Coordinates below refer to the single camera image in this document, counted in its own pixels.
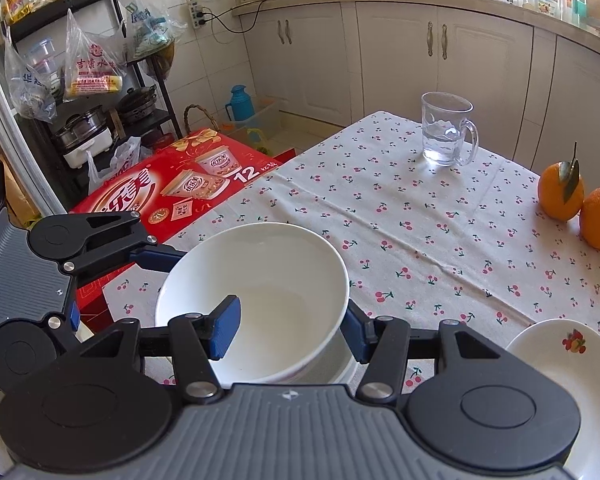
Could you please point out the teal thermos flask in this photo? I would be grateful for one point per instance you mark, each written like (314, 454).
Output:
(239, 105)

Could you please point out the teal plastic bottle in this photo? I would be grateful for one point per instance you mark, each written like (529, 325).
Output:
(579, 5)

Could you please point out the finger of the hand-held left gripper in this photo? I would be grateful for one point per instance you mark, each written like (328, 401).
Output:
(72, 317)
(155, 257)

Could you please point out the red printed carton box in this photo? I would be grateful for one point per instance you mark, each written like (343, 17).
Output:
(145, 185)

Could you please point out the clear bag blue print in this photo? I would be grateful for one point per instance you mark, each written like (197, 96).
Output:
(147, 25)

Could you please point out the white electric cooking pot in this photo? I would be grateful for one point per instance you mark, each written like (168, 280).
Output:
(82, 147)

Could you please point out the white crumpled plastic bag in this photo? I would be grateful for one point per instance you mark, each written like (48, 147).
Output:
(120, 160)

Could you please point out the orange with green leaf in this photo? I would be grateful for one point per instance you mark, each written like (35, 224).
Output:
(555, 190)

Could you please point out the clear bag red print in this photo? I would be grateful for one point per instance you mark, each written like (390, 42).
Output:
(92, 70)

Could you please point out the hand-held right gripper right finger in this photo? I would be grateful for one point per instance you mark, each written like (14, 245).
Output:
(357, 332)

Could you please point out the black metal storage rack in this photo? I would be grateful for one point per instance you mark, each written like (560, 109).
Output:
(65, 7)

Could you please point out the fruit-print glass jar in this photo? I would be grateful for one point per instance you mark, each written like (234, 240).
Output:
(545, 2)

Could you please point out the large white fruit-print plate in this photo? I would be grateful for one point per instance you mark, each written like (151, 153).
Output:
(570, 390)

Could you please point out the clear plastic storage bin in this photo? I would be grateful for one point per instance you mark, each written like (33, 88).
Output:
(266, 116)

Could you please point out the white kitchen cabinets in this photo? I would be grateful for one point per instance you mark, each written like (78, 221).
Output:
(395, 60)

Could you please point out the cherry-print white tablecloth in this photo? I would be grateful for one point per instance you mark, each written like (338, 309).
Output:
(430, 240)

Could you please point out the white power strip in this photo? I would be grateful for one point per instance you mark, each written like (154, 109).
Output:
(196, 16)

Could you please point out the clear glass mug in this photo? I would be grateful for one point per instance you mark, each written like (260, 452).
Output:
(442, 130)

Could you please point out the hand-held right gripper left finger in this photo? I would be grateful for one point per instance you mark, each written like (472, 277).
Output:
(225, 330)

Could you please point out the clear bag of containers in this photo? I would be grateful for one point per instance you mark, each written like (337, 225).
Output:
(27, 80)

